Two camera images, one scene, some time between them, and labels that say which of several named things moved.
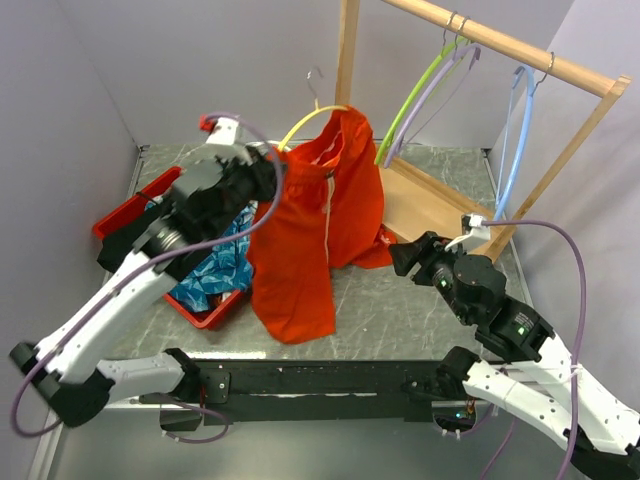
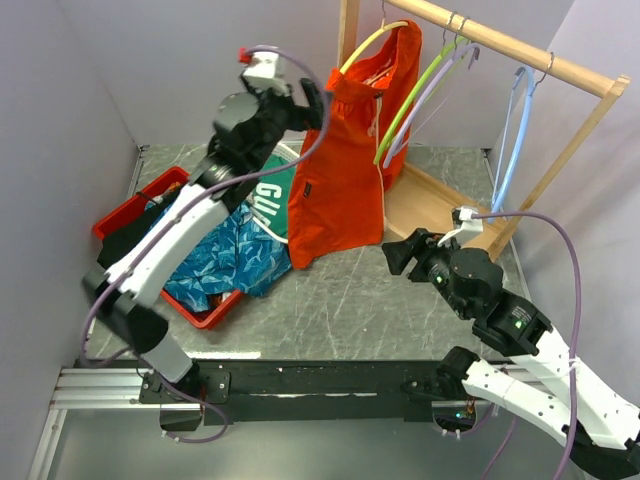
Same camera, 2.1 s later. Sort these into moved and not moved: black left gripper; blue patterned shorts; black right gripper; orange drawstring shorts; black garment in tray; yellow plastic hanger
Moved: yellow plastic hanger; black left gripper; orange drawstring shorts
Not moved: blue patterned shorts; black right gripper; black garment in tray
